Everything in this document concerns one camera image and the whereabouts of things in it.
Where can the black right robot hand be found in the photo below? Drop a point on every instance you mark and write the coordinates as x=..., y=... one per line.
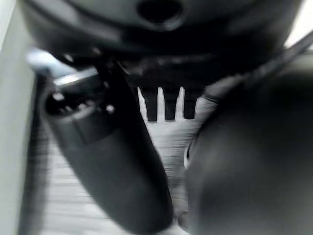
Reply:
x=102, y=151

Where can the dark grey robot leg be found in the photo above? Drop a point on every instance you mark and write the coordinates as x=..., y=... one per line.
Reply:
x=249, y=161

